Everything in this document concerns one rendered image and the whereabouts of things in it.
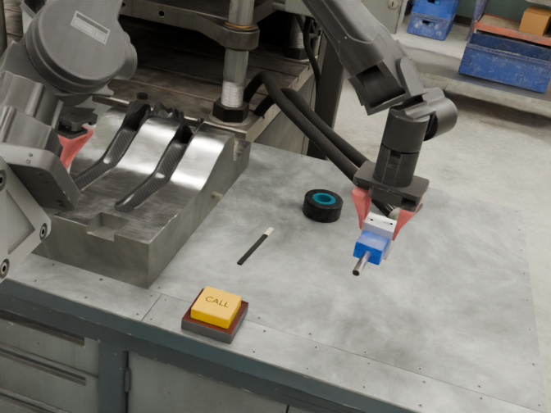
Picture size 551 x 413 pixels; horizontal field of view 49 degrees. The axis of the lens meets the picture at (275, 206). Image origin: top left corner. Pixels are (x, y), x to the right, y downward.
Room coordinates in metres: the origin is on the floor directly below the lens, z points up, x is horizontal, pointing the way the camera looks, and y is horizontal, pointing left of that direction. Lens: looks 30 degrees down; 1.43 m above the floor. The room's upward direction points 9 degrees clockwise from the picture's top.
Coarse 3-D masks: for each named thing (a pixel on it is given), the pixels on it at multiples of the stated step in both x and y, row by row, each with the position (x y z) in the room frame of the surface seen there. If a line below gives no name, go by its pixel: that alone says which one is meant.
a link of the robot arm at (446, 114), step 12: (408, 60) 0.82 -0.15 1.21; (408, 72) 0.80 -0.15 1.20; (408, 84) 0.79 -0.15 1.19; (420, 84) 0.81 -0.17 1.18; (408, 96) 0.78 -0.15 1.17; (420, 96) 0.84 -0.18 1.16; (432, 96) 0.85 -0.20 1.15; (372, 108) 0.83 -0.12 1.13; (384, 108) 0.81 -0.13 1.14; (444, 108) 0.84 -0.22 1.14; (456, 108) 0.86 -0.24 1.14; (444, 120) 0.83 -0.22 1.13; (456, 120) 0.85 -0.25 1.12; (432, 132) 0.82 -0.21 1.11; (444, 132) 0.84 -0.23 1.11
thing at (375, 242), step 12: (372, 216) 0.82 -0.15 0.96; (372, 228) 0.80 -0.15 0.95; (384, 228) 0.79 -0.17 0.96; (360, 240) 0.77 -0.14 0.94; (372, 240) 0.77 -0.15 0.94; (384, 240) 0.78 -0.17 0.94; (360, 252) 0.76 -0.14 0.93; (372, 252) 0.75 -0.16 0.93; (384, 252) 0.77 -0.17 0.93; (360, 264) 0.72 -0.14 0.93
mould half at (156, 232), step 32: (96, 128) 1.07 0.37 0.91; (160, 128) 1.08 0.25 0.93; (192, 128) 1.26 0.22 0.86; (96, 160) 0.99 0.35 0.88; (128, 160) 1.00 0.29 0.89; (192, 160) 1.01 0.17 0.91; (224, 160) 1.06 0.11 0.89; (96, 192) 0.88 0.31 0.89; (128, 192) 0.90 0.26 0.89; (160, 192) 0.92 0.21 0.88; (192, 192) 0.94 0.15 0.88; (224, 192) 1.08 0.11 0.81; (64, 224) 0.78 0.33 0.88; (128, 224) 0.79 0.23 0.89; (160, 224) 0.81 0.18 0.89; (192, 224) 0.92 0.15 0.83; (64, 256) 0.78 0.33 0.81; (96, 256) 0.77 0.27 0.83; (128, 256) 0.75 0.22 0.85; (160, 256) 0.79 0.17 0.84
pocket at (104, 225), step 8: (96, 216) 0.80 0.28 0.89; (104, 216) 0.81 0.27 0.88; (112, 216) 0.81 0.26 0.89; (96, 224) 0.80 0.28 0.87; (104, 224) 0.81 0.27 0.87; (112, 224) 0.81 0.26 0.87; (120, 224) 0.81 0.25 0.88; (88, 232) 0.77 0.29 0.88; (96, 232) 0.79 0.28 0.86; (104, 232) 0.80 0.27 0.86; (112, 232) 0.80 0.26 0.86; (112, 240) 0.76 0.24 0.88
